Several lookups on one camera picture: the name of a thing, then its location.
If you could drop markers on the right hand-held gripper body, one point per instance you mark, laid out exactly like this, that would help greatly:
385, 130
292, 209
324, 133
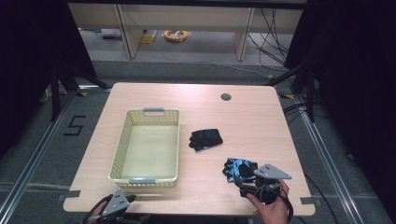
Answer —
271, 171

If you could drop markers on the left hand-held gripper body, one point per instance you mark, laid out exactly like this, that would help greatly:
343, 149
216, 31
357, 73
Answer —
115, 202

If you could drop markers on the blue camouflage glove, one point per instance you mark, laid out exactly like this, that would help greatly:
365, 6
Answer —
233, 166

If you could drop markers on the yellow perforated plastic basket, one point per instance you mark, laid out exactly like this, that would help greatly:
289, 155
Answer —
149, 151

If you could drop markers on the person's left hand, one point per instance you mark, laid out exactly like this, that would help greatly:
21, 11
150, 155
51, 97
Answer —
97, 211

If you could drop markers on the person's right hand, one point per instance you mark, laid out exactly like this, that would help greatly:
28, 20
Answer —
271, 212

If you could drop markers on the grey tape piece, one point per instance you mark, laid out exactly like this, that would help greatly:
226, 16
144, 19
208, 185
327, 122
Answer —
307, 200
72, 194

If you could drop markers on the black glove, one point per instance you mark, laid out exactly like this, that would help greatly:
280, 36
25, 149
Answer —
205, 138

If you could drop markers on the black metal stand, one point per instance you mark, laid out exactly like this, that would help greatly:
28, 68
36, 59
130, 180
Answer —
309, 93
55, 93

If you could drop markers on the black curtain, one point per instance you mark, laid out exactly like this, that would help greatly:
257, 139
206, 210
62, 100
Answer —
351, 77
34, 62

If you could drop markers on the yellow box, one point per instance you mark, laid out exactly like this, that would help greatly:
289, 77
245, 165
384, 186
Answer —
149, 37

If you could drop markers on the small dark flat object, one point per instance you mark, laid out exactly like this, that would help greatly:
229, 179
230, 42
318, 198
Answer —
111, 36

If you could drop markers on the aluminium floor rail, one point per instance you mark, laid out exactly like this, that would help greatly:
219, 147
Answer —
37, 146
327, 161

